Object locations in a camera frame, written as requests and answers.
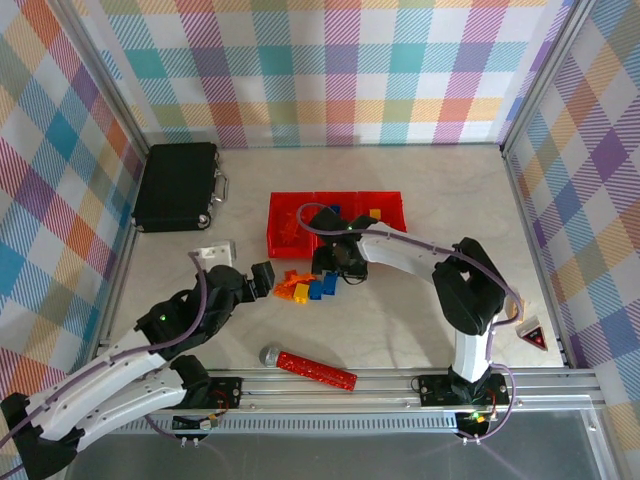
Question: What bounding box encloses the aluminium front rail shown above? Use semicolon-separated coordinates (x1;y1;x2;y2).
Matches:
124;368;606;419

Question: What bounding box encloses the aluminium frame post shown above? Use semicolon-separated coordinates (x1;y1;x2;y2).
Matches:
62;0;154;151
499;0;601;156

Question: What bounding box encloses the black hard case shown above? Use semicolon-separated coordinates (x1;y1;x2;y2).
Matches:
131;142;231;234

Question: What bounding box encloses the aluminium side rail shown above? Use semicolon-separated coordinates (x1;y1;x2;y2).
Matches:
97;144;154;349
502;147;581;371

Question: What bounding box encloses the red black triangle sign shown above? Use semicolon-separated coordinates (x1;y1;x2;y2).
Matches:
514;322;549;352

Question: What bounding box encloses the white plastic bracket block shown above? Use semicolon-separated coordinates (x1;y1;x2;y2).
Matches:
193;239;237;270

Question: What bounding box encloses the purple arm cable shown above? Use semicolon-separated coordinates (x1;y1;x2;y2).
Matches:
297;201;525;446
0;249;221;476

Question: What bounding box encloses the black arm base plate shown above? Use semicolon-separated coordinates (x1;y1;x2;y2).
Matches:
199;374;245;411
417;373;511;407

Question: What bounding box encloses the tan wooden block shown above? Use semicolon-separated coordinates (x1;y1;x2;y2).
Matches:
503;293;526;321

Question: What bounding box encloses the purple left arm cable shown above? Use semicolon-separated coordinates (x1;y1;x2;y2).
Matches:
0;249;221;476

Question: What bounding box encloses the red glitter microphone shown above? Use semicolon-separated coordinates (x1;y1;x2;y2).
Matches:
258;341;359;393

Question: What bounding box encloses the grey metal sheet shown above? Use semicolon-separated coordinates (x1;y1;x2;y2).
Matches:
64;432;601;480

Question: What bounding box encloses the small black controller board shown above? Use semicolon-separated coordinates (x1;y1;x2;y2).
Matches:
172;412;222;435
457;409;494;437

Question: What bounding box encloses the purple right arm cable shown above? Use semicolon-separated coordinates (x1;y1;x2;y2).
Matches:
297;201;525;446

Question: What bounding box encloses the slotted grey cable duct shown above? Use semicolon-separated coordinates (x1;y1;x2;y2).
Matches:
124;417;461;436

